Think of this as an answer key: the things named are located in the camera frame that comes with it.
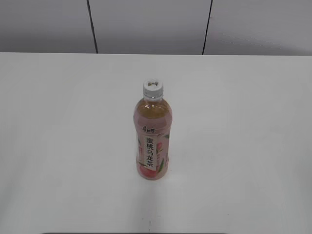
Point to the pink peach tea bottle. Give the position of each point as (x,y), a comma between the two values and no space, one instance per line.
(152,120)

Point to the white bottle cap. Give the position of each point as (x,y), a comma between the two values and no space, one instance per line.
(153,88)

